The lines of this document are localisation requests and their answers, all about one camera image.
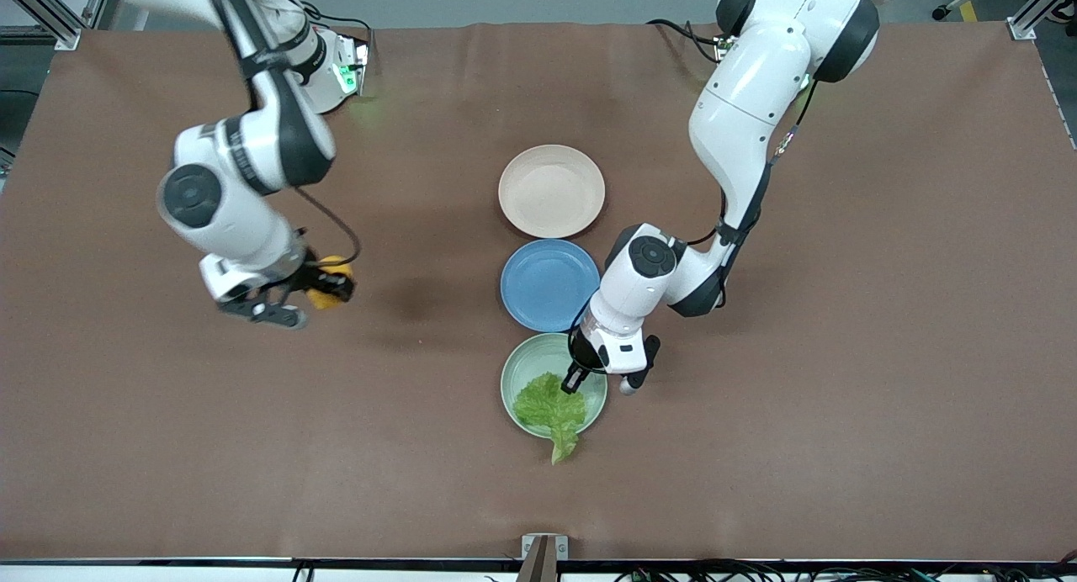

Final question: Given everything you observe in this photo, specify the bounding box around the yellow lemon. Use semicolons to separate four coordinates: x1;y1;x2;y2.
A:
306;255;355;310

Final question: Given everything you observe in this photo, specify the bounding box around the green lettuce leaf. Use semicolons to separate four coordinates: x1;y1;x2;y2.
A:
512;372;588;466

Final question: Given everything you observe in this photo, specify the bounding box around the green round plate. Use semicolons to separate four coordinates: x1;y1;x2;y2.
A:
501;333;609;439

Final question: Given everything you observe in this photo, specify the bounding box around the blue round plate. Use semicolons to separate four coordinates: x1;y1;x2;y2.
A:
500;239;602;334

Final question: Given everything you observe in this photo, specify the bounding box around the beige round plate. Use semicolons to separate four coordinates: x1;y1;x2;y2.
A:
498;145;607;241

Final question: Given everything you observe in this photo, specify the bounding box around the brown table cover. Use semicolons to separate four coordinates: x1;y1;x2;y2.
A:
0;21;1077;563

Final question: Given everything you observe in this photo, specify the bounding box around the metal table edge bracket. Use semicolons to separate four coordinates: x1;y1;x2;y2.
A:
517;533;570;582

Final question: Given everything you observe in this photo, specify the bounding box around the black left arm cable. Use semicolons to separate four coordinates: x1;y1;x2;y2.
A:
646;17;822;251

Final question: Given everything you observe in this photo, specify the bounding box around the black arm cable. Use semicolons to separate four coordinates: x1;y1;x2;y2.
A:
646;17;822;251
202;0;363;268

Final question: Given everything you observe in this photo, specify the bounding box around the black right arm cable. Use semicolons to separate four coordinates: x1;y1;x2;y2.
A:
202;0;363;268

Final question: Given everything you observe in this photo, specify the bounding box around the aluminium frame profile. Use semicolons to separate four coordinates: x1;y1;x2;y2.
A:
1006;0;1077;41
0;0;87;52

